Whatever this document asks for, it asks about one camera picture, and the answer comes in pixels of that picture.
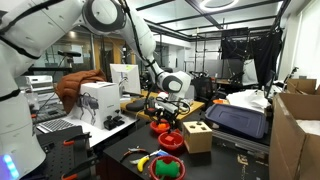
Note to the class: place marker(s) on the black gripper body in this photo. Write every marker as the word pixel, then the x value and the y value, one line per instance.
pixel 170 116

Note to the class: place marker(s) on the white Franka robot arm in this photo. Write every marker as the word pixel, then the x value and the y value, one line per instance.
pixel 33 26

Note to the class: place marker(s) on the orange toy block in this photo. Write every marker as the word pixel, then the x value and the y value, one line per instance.
pixel 170 138

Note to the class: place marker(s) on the wooden shape sorter toy box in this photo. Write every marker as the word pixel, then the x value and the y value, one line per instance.
pixel 196 138

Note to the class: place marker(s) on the green plush toy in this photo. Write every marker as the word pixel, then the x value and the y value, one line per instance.
pixel 166 168

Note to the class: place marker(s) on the yellow toy banana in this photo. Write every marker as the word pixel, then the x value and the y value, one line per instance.
pixel 142 164

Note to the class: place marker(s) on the orange bowl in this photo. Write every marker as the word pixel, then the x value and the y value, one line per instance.
pixel 218 101

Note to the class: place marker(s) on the white box robot dog print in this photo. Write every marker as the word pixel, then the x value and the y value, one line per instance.
pixel 100 106

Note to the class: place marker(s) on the large cardboard box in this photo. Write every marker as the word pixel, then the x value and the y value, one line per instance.
pixel 286 143

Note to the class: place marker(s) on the orange ball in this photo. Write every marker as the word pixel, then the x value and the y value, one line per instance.
pixel 161 126

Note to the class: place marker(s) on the wooden desk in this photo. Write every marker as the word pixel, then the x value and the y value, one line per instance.
pixel 195 106

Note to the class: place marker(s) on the blue white toothpaste tube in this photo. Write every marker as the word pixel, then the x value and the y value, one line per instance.
pixel 161 153

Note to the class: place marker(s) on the black pouch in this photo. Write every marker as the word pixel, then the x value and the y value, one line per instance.
pixel 135 105

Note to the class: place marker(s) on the black mesh chair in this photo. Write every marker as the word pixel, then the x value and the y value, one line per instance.
pixel 205 86

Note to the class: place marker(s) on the black controller device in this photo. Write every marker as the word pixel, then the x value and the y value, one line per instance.
pixel 113 122

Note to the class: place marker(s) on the metal rack table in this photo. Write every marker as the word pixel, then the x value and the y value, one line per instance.
pixel 240 143

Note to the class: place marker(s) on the white paper pile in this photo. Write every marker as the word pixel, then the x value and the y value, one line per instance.
pixel 248 98

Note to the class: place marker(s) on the brown jacket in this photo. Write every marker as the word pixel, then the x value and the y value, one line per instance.
pixel 71 86

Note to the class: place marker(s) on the black curtain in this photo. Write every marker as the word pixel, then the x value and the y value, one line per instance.
pixel 263 56

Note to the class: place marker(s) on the silver keyboard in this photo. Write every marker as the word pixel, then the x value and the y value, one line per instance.
pixel 55 125

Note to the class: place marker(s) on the black pegboard cart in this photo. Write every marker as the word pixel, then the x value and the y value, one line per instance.
pixel 56 156

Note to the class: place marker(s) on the round ceiling light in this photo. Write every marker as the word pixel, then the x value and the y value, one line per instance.
pixel 218 9

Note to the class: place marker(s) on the white packing foam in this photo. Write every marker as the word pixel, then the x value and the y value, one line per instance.
pixel 310 126

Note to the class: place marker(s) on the white printer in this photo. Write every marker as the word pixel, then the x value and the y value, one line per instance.
pixel 39 83

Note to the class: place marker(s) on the black camera on stand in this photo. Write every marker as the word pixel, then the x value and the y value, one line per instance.
pixel 68 53

